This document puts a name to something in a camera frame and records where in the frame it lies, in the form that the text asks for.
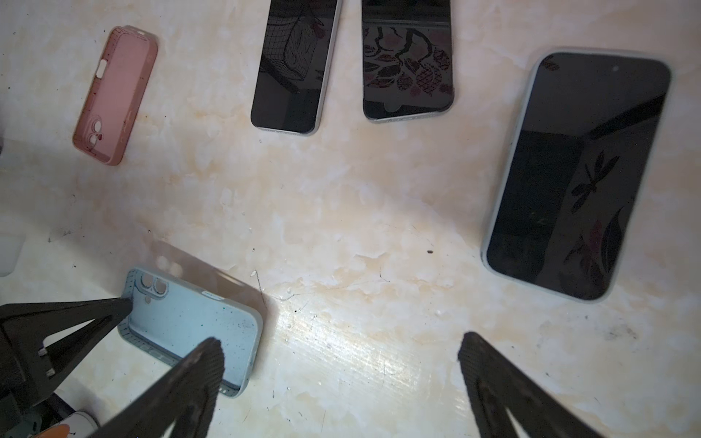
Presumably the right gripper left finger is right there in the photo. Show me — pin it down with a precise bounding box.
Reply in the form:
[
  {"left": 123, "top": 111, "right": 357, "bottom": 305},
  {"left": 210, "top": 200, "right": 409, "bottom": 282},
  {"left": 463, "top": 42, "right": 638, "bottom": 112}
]
[{"left": 93, "top": 338, "right": 225, "bottom": 437}]

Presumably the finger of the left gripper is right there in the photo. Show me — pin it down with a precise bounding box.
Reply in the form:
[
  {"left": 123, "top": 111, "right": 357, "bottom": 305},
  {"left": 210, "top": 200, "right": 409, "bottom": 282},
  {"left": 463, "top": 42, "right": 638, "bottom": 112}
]
[{"left": 1, "top": 299, "right": 133, "bottom": 405}]

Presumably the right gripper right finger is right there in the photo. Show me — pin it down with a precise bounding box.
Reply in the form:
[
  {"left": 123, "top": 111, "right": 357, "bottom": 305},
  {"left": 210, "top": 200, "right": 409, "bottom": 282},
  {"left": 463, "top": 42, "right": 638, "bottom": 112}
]
[{"left": 457, "top": 331, "right": 600, "bottom": 437}]

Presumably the light blue phone case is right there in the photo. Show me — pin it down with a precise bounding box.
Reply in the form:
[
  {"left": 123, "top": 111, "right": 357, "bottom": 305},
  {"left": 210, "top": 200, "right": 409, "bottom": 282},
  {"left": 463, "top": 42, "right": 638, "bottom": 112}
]
[{"left": 118, "top": 268, "right": 263, "bottom": 398}]

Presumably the pink phone case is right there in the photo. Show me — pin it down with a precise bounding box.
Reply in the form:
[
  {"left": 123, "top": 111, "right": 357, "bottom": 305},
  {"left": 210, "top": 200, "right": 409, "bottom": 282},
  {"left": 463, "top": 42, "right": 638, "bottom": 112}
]
[{"left": 72, "top": 26, "right": 158, "bottom": 166}]

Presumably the black phone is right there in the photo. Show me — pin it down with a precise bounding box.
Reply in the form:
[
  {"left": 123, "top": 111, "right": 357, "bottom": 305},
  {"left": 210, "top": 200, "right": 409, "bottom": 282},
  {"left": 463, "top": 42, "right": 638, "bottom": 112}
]
[
  {"left": 250, "top": 0, "right": 342, "bottom": 135},
  {"left": 481, "top": 49, "right": 674, "bottom": 302},
  {"left": 361, "top": 0, "right": 455, "bottom": 122}
]

